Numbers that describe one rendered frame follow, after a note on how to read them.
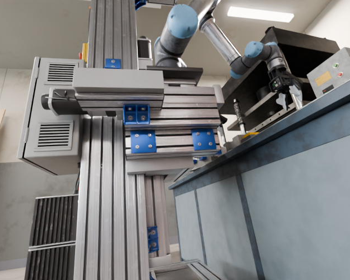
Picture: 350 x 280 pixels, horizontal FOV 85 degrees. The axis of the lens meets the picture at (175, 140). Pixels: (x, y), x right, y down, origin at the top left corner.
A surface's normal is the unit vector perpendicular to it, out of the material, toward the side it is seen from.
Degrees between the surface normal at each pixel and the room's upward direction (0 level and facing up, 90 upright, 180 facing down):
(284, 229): 90
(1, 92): 90
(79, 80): 90
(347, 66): 90
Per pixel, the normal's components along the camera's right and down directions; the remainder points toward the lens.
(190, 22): 0.31, -0.26
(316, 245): -0.95, 0.00
